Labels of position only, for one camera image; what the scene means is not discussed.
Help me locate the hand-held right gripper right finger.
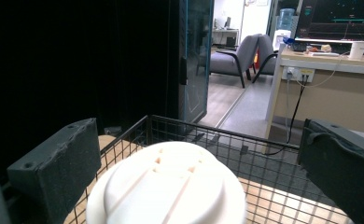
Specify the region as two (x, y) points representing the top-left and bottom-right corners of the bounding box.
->
(297, 118), (364, 224)

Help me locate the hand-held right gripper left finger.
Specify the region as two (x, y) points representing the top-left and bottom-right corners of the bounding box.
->
(6, 117), (103, 224)

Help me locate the black wire mesh basket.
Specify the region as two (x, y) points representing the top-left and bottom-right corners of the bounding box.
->
(63, 114), (356, 224)

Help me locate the white cup with lid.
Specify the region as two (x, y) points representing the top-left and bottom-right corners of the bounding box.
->
(85, 141), (248, 224)

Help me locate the beige desk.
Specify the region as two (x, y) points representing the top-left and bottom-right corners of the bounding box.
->
(264, 42), (364, 147)

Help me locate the white power outlet strip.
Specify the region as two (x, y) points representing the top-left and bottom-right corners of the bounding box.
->
(281, 66), (315, 84)

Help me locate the white paper cup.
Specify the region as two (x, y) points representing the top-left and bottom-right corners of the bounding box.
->
(347, 40), (364, 61)

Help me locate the grey armchair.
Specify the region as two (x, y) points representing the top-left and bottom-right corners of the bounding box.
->
(209, 33), (264, 89)
(250, 34), (279, 85)

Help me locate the white water dispenser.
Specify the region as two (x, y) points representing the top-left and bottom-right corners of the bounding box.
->
(272, 7), (297, 51)

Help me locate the dark monitor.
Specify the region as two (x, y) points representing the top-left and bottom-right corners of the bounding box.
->
(295, 0), (364, 45)

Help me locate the black cabinet with glass door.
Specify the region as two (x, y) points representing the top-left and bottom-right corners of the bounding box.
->
(166, 0), (216, 124)

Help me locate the small background desk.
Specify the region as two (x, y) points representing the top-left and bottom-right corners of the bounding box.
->
(212, 27), (241, 49)

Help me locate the black power cable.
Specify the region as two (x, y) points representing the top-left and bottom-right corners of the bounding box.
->
(270, 74), (308, 157)

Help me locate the thin white cable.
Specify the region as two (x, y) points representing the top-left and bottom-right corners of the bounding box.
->
(304, 50), (354, 89)

